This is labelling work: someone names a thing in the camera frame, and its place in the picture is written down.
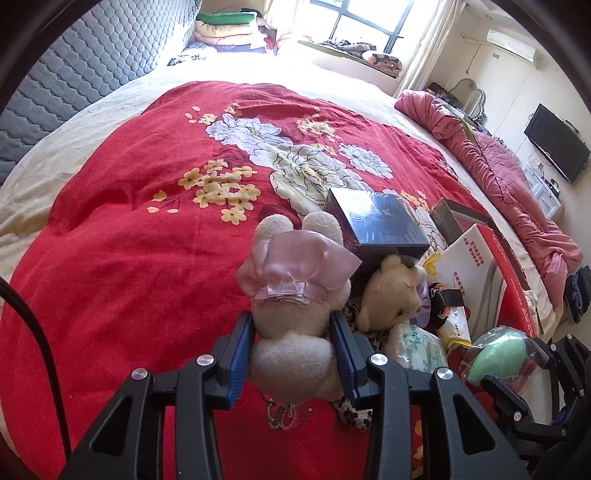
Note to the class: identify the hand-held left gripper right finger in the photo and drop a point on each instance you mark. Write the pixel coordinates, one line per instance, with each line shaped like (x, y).
(346, 364)

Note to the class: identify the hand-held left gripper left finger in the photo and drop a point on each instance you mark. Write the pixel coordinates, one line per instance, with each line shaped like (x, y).
(235, 364)

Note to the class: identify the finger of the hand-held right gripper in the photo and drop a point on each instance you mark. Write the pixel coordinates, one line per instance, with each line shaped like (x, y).
(503, 397)
(570, 364)

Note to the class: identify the green soft item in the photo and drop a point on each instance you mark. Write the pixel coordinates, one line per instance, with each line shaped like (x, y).
(498, 355)

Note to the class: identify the cream plush rabbit pink dress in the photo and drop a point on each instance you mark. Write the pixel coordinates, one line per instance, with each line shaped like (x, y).
(295, 323)

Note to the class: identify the floral pocket tissue pack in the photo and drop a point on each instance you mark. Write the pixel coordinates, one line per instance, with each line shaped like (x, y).
(415, 348)

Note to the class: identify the beige plush bear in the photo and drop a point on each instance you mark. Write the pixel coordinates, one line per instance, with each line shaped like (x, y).
(388, 295)

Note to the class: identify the yellow snack packet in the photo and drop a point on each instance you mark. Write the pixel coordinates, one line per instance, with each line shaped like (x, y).
(455, 323)

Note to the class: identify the small dark plush toy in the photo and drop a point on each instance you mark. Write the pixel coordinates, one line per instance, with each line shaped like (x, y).
(448, 297)

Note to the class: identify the dark bag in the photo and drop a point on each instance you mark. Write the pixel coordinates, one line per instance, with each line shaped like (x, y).
(577, 290)

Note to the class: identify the red and white carton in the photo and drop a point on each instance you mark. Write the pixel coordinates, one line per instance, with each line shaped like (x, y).
(466, 263)

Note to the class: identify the red floral blanket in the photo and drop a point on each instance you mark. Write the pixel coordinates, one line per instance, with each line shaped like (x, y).
(138, 254)

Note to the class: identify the black glossy box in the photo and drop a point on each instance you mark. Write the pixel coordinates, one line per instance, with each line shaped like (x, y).
(383, 221)

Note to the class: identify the white drawer cabinet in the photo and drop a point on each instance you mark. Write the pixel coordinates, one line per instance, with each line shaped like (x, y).
(542, 189)

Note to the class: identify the pink quilt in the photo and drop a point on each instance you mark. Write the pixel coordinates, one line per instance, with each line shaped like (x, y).
(508, 184)

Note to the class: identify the black flat television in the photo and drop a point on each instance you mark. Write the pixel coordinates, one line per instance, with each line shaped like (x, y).
(554, 143)

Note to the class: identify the green cloth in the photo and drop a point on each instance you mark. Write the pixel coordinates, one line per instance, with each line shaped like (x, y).
(468, 127)

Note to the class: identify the white vanity table with mirror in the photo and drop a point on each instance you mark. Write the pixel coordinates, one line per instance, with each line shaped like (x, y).
(466, 99)

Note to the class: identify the brown floral pillow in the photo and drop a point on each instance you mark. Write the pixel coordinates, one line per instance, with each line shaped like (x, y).
(383, 62)

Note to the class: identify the dark crumpled cloth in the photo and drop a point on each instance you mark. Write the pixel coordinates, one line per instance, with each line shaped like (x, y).
(344, 45)

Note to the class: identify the green windowsill mat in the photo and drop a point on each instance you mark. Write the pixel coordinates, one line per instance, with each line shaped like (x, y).
(314, 46)

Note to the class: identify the white air conditioner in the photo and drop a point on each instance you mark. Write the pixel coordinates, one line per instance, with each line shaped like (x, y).
(510, 44)

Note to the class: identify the cream curtain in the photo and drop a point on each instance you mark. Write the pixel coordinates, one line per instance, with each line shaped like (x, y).
(295, 18)
(429, 46)

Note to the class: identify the peach folded quilt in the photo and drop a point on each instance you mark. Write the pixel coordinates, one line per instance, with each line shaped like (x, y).
(221, 34)

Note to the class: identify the grey quilted headboard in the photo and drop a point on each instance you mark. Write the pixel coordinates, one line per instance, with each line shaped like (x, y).
(92, 55)

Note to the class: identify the dark framed window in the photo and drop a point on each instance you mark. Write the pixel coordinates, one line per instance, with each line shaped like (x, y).
(364, 23)

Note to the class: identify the green folded blanket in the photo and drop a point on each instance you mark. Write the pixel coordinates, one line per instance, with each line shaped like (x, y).
(226, 17)

